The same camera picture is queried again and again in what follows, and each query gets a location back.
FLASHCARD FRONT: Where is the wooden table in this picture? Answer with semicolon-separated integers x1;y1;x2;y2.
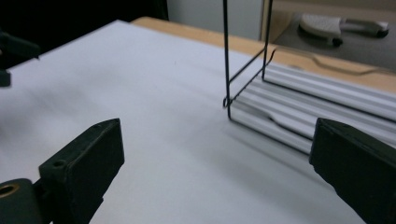
130;16;396;94

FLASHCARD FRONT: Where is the black wire rack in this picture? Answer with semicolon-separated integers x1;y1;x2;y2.
221;0;396;157

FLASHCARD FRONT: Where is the wooden desk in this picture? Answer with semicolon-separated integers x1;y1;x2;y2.
261;0;396;45

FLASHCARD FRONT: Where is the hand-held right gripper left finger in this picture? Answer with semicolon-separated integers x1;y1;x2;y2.
38;118;126;224

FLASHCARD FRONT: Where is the black curtain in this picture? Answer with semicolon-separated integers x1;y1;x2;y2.
0;0;170;70

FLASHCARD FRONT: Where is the white board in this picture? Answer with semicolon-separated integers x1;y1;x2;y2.
0;19;396;224

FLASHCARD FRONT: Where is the white chair base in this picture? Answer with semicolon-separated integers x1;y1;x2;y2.
298;13;390;49

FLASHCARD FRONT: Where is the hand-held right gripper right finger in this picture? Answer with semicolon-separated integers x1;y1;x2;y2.
308;117;396;224

